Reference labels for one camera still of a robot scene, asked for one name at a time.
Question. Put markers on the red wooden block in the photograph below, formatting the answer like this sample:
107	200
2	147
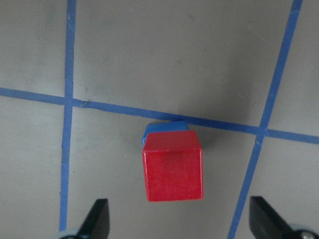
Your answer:
173	166

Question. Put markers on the blue wooden block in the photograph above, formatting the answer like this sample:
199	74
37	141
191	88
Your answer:
164	126

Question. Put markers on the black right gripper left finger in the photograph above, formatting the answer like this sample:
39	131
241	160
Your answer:
97	223

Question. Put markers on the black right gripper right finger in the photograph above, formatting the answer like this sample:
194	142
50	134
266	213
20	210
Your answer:
265	222

